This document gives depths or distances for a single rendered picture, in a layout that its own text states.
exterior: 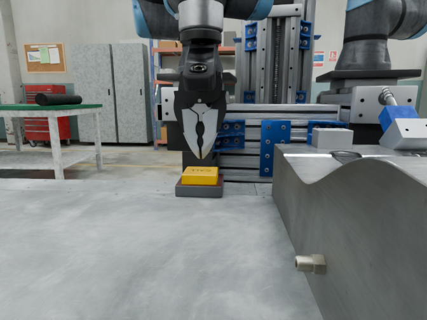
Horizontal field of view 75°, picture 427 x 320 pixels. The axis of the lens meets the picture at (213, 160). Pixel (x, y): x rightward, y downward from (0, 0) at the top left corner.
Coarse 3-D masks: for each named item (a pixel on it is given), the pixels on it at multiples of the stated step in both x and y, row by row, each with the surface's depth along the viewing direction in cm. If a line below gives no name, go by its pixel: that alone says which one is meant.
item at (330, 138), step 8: (320, 128) 44; (328, 128) 44; (336, 128) 44; (312, 136) 45; (320, 136) 41; (328, 136) 41; (336, 136) 41; (344, 136) 41; (352, 136) 41; (312, 144) 44; (320, 144) 42; (328, 144) 41; (336, 144) 41; (344, 144) 41
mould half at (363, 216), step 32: (288, 160) 35; (320, 160) 35; (384, 160) 13; (416, 160) 13; (288, 192) 34; (320, 192) 22; (352, 192) 16; (384, 192) 13; (416, 192) 11; (288, 224) 34; (320, 224) 22; (352, 224) 16; (384, 224) 13; (416, 224) 11; (352, 256) 16; (384, 256) 13; (416, 256) 11; (320, 288) 22; (352, 288) 16; (384, 288) 13; (416, 288) 10
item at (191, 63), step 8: (192, 48) 45; (200, 48) 45; (208, 48) 44; (192, 56) 43; (200, 56) 43; (208, 56) 42; (216, 56) 46; (184, 64) 41; (192, 64) 40; (200, 64) 40; (208, 64) 40; (184, 72) 39; (192, 72) 39; (200, 72) 38; (208, 72) 38; (184, 80) 39; (192, 80) 38; (200, 80) 38; (208, 80) 38; (184, 88) 40; (192, 88) 39; (200, 88) 39; (208, 88) 39
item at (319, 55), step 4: (316, 52) 523; (320, 52) 522; (324, 52) 521; (332, 52) 520; (336, 52) 519; (316, 56) 524; (320, 56) 524; (332, 56) 521; (336, 56) 521; (316, 60) 526; (320, 60) 525; (332, 60) 523; (336, 60) 522; (316, 64) 527; (320, 64) 526
